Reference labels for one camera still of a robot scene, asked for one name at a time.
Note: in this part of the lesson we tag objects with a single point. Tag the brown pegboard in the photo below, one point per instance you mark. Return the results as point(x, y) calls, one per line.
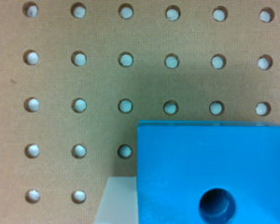
point(76, 77)

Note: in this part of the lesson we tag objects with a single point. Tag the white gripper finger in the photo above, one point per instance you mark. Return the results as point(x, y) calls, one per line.
point(119, 203)

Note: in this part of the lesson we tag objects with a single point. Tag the blue block with hole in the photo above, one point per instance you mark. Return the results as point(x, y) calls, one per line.
point(191, 172)

